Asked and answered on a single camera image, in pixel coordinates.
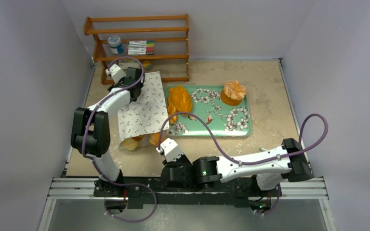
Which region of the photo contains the white patterned paper bag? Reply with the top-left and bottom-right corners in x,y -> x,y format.
118,71 -> 169,150

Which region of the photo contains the orange braided fake bread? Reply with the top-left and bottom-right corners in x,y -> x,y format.
167,102 -> 178,125

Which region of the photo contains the long orange fake baguette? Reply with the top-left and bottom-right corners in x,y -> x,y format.
148,131 -> 167,147

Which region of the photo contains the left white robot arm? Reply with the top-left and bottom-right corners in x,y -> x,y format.
70,64 -> 145,197

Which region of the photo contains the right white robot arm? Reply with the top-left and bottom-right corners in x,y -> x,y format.
156,138 -> 314,196

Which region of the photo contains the small brown fake bread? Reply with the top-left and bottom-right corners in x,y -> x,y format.
132,135 -> 144,142

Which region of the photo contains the pale yellow fake bun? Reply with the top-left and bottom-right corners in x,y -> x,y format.
120,138 -> 140,151

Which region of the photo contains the white small box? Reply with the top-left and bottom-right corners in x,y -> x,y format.
118,60 -> 133,70

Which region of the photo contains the yellow grey sharpener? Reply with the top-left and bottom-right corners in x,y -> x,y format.
142,60 -> 152,70

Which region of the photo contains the pack of coloured markers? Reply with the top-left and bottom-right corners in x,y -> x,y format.
127,40 -> 155,55

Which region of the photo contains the blue lidded jar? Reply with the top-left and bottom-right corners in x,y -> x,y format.
107,36 -> 124,54

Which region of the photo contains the green floral tray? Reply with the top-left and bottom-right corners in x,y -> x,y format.
168,85 -> 252,137

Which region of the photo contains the wooden shelf rack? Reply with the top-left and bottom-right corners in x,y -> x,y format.
83,14 -> 190,85

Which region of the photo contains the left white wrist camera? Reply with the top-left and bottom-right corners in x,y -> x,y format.
105,64 -> 126,83

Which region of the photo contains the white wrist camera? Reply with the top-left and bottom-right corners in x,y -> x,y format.
156,138 -> 184,163
105,64 -> 126,83

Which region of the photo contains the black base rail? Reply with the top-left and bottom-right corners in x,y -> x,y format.
93,177 -> 280,209

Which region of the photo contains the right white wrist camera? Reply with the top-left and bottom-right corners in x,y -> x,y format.
156,138 -> 184,163

